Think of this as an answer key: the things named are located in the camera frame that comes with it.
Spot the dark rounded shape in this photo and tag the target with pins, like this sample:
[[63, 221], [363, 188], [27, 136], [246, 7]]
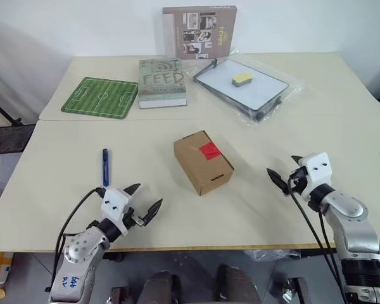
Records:
[[160, 289], [239, 285]]

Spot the black mesh panel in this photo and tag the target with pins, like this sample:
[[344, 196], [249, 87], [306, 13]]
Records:
[[9, 139]]

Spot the blue pen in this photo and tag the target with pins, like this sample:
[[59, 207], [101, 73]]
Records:
[[105, 168]]

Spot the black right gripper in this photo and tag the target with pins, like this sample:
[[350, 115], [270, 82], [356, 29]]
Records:
[[299, 181]]

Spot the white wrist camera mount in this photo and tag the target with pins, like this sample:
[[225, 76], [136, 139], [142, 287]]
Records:
[[318, 168], [114, 202]]

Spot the FEED hardcover book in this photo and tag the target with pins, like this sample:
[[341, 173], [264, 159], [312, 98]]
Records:
[[161, 82]]

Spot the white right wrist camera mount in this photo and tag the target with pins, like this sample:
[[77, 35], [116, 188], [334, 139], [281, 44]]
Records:
[[318, 168]]

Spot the yellow sponge eraser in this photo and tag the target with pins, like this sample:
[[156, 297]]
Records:
[[241, 79]]

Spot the clear plastic bag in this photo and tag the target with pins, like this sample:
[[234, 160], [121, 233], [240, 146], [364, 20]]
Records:
[[296, 84]]

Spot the red tape seal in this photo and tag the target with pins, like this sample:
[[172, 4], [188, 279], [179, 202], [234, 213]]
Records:
[[209, 150]]

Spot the black framed whiteboard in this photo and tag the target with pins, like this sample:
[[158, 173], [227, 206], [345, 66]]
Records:
[[256, 90]]

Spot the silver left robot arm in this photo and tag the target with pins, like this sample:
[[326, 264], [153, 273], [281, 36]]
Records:
[[82, 253]]

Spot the brown photo book upright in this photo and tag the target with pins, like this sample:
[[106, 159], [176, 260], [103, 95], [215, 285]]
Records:
[[196, 31]]

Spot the crumpled clear plastic wrap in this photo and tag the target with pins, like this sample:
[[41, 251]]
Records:
[[269, 255]]

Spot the brown cardboard box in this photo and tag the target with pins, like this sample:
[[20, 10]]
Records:
[[193, 161]]

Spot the green soccer field mat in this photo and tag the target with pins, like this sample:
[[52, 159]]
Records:
[[101, 96]]

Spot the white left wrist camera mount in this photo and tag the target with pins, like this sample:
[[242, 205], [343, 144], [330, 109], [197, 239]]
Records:
[[114, 202]]

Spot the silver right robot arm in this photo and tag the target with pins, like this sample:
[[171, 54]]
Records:
[[351, 221]]

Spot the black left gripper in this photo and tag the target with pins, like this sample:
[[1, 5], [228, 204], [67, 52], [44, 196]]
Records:
[[134, 218]]

